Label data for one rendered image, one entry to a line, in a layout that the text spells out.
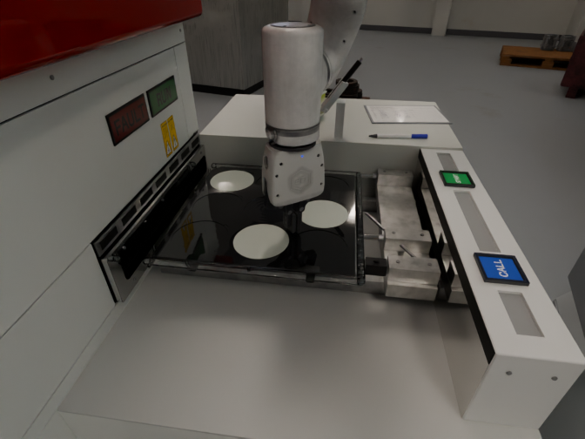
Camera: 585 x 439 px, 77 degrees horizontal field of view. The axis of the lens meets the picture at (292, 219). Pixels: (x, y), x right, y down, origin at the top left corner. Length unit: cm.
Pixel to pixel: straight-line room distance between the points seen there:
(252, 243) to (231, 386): 24
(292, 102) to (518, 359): 41
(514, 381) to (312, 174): 39
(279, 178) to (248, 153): 37
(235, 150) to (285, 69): 45
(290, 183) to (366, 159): 35
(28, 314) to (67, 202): 14
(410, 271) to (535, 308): 18
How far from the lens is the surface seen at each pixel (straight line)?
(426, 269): 62
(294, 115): 53
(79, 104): 58
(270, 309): 65
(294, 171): 58
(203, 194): 81
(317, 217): 72
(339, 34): 60
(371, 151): 90
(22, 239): 51
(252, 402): 56
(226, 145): 94
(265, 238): 66
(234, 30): 453
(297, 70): 52
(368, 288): 68
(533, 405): 57
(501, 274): 57
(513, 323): 52
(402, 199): 85
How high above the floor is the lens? 130
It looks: 35 degrees down
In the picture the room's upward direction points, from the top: straight up
